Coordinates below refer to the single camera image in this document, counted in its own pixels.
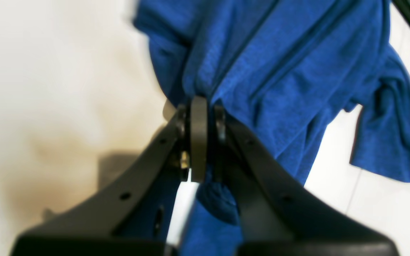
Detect dark blue t-shirt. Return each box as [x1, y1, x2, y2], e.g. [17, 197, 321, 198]
[132, 0, 410, 256]

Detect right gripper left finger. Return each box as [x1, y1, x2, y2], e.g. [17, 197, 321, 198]
[11, 97, 208, 256]

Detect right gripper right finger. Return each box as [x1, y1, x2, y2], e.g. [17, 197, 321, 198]
[214, 105, 399, 256]

